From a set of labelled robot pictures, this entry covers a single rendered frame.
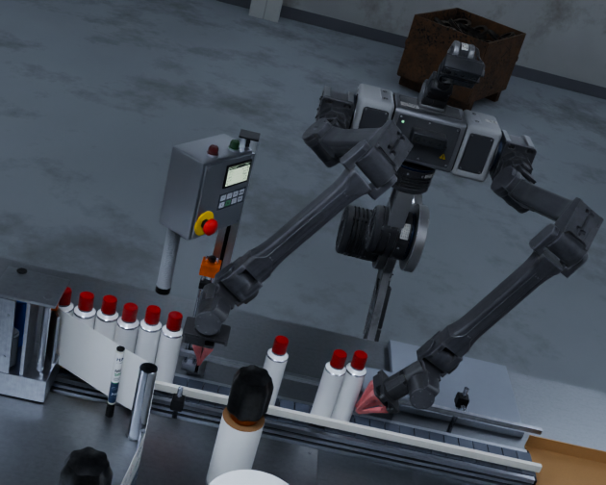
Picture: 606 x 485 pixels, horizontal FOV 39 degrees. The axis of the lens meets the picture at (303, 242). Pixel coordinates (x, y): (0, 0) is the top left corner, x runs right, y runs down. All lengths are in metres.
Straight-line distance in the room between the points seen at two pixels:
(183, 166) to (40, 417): 0.63
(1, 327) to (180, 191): 0.48
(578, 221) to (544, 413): 0.81
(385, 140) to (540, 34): 7.64
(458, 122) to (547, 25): 7.09
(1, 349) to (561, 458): 1.43
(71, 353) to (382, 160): 0.83
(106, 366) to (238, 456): 0.38
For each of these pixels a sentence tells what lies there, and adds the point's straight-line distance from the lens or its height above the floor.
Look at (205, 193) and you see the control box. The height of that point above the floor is 1.40.
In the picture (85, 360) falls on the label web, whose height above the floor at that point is 0.97.
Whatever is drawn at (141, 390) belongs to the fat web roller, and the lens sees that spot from 1.89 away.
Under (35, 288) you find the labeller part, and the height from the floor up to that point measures 1.14.
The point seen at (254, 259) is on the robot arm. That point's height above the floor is 1.32.
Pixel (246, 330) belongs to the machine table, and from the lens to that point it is 2.47.
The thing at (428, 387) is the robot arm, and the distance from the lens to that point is 1.99.
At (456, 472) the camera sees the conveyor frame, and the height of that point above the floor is 0.84.
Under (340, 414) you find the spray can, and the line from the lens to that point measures 2.13.
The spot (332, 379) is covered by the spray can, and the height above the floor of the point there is 1.02.
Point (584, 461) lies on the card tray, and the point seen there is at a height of 0.83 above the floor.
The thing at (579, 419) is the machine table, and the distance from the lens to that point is 2.64.
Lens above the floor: 2.22
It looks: 28 degrees down
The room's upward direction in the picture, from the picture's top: 15 degrees clockwise
